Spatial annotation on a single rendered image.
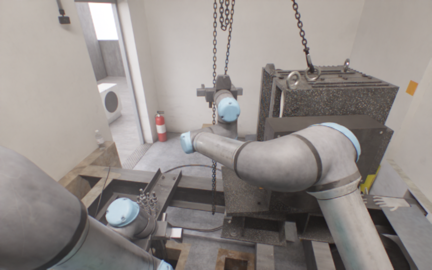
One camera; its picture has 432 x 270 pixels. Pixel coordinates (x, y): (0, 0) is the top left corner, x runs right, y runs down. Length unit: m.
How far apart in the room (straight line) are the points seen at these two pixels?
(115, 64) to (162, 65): 4.90
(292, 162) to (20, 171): 0.39
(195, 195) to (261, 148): 1.56
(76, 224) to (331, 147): 0.44
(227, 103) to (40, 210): 0.58
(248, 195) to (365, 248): 0.96
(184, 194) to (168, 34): 2.36
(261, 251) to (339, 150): 1.08
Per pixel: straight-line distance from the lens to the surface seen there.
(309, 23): 3.36
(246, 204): 1.37
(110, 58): 8.51
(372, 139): 1.09
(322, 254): 1.57
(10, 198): 0.30
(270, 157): 0.43
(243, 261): 2.23
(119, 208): 0.66
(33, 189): 0.31
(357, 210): 0.54
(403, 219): 2.01
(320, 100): 1.05
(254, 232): 1.54
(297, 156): 0.43
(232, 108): 0.74
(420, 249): 1.88
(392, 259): 1.98
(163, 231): 0.78
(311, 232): 1.63
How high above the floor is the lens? 1.90
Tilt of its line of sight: 29 degrees down
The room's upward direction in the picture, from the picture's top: 1 degrees counter-clockwise
